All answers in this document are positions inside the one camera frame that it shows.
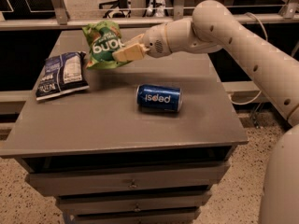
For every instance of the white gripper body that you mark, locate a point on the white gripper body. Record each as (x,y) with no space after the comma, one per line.
(154,41)

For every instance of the grey drawer cabinet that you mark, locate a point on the grey drawer cabinet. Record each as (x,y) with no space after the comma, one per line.
(108,160)

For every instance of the blue chip bag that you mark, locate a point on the blue chip bag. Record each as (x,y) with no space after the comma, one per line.
(62,75)

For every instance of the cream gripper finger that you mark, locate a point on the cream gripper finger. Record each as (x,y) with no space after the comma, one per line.
(135,42)
(129,53)

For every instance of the grey metal railing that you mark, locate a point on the grey metal railing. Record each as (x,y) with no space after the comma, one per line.
(63,21)

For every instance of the blue pepsi can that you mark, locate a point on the blue pepsi can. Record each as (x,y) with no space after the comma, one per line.
(159,97)

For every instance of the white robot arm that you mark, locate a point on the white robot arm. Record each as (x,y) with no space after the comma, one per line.
(211,27)

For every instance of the green rice chip bag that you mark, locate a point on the green rice chip bag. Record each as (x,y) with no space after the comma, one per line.
(103,39)

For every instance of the black office chair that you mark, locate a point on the black office chair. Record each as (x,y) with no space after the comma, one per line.
(115,9)

